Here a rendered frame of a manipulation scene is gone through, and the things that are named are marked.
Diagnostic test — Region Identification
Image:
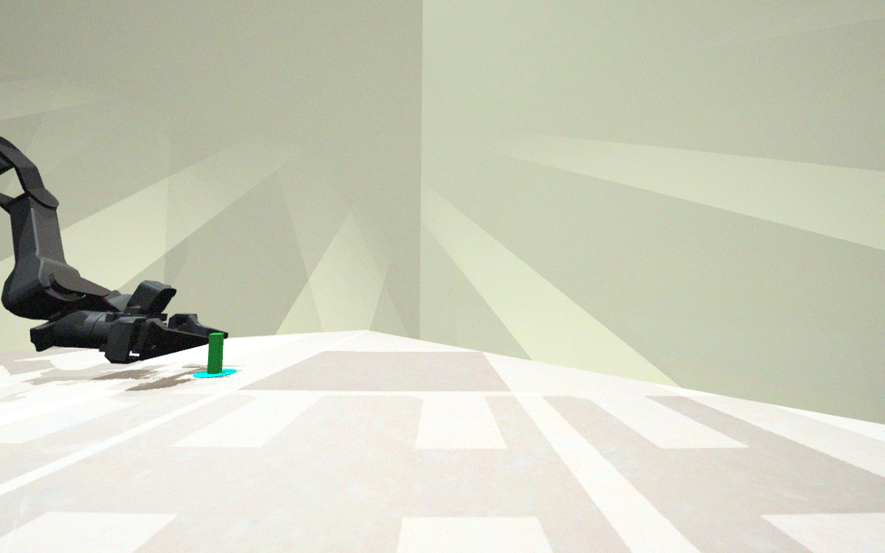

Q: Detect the cyan circle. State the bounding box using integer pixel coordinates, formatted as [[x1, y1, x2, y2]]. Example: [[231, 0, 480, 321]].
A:
[[193, 369, 236, 378]]

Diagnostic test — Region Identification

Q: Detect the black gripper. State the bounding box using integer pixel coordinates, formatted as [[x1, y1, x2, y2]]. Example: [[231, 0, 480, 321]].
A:
[[91, 313, 228, 364]]

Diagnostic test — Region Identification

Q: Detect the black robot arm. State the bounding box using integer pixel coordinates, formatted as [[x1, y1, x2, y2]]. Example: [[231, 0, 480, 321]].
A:
[[0, 137, 177, 352]]

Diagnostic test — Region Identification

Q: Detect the green rectangular block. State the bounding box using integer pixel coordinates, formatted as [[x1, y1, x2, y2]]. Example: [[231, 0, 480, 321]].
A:
[[207, 333, 224, 374]]

